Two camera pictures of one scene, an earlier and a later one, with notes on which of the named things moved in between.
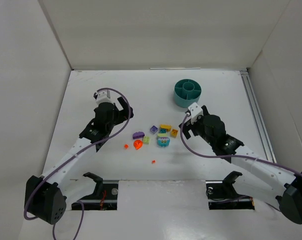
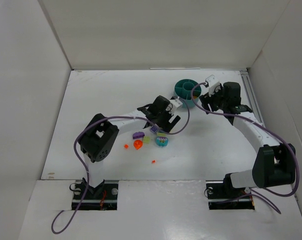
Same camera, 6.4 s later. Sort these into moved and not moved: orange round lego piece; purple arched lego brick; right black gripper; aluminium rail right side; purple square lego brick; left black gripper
Moved: right black gripper; left black gripper
Not moved: aluminium rail right side; purple arched lego brick; purple square lego brick; orange round lego piece
